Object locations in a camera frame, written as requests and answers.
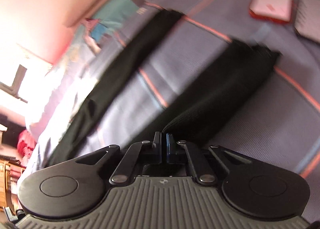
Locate plaid purple bed sheet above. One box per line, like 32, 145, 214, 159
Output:
23, 0, 319, 221

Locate grey ribbed device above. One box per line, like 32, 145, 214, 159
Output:
294, 0, 320, 44

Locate pink folded towel stack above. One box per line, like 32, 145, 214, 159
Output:
17, 130, 37, 167

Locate wooden shelf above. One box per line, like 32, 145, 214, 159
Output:
0, 155, 25, 213

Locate black knit pants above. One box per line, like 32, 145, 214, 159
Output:
46, 8, 281, 167

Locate window frame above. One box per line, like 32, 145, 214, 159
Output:
1, 65, 28, 103

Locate teal patchwork pillow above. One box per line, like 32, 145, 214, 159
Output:
82, 0, 147, 54

